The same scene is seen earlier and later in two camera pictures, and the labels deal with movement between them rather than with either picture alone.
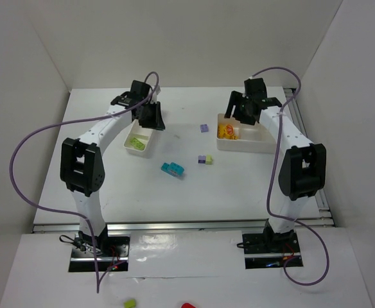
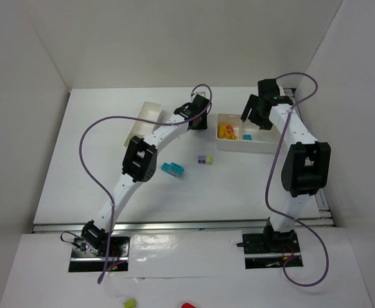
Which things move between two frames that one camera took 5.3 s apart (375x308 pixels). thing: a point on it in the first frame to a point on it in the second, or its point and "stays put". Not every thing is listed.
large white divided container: (235, 135) stays put
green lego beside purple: (209, 160) stays put
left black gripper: (149, 113) to (199, 121)
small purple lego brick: (201, 159) stays put
